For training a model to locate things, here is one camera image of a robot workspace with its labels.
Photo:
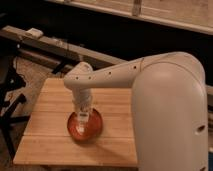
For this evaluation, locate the blue plastic bin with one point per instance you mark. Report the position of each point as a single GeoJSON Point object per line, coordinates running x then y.
{"type": "Point", "coordinates": [210, 161]}

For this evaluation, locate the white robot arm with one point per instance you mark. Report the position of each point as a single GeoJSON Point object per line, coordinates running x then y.
{"type": "Point", "coordinates": [168, 103]}

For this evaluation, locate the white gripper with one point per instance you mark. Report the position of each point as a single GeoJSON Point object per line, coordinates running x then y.
{"type": "Point", "coordinates": [82, 100]}

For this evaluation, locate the grey metal rail beam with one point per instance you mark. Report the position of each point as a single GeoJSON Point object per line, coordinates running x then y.
{"type": "Point", "coordinates": [60, 48]}

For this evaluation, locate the small white box on rail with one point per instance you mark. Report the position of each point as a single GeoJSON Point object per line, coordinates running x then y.
{"type": "Point", "coordinates": [34, 33]}

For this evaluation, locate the small white bottle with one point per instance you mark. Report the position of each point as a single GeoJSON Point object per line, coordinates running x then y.
{"type": "Point", "coordinates": [82, 118]}

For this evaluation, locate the orange ceramic bowl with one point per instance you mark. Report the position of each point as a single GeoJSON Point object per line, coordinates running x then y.
{"type": "Point", "coordinates": [85, 128]}

